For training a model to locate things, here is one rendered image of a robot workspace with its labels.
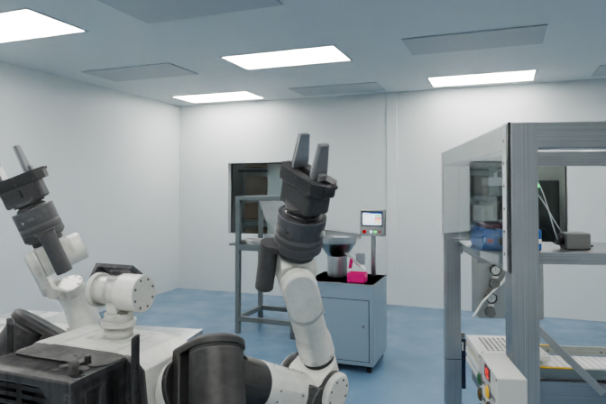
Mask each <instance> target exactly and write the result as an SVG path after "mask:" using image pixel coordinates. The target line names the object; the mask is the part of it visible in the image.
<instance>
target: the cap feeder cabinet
mask: <svg viewBox="0 0 606 404"><path fill-rule="evenodd" d="M316 280H317V285H318V288H319V291H320V295H321V299H322V302H323V305H324V309H325V313H324V314H323V315H324V318H325V321H326V327H327V329H328V331H329V333H330V335H331V337H332V341H333V345H334V348H335V358H336V362H337V363H343V364H351V365H358V366H365V367H366V371H367V372H368V373H371V372H372V367H374V365H375V364H376V363H377V362H378V361H379V360H380V358H381V357H383V354H384V352H385V351H386V350H387V275H380V274H376V276H375V277H373V276H372V275H371V274H368V280H367V282H365V283H364V284H362V283H348V282H347V277H344V278H331V277H328V276H327V271H323V272H321V273H319V274H318V275H317V276H316Z"/></svg>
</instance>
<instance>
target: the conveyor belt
mask: <svg viewBox="0 0 606 404"><path fill-rule="evenodd" d="M572 357H573V358H574V359H575V360H576V361H577V362H578V363H579V364H580V365H581V366H582V367H583V368H588V369H606V357H591V356H572ZM466 361H467V362H468V364H469V366H470V368H471V369H472V371H473V373H474V375H475V377H476V378H477V374H478V371H477V369H476V368H475V366H474V365H473V362H472V361H471V359H470V358H469V356H468V354H467V355H466ZM549 366H555V367H571V366H570V365H569V364H568V363H567V362H566V361H565V360H564V359H563V358H562V357H561V356H560V355H550V362H549ZM540 379H543V380H566V381H584V379H571V378H548V377H540Z"/></svg>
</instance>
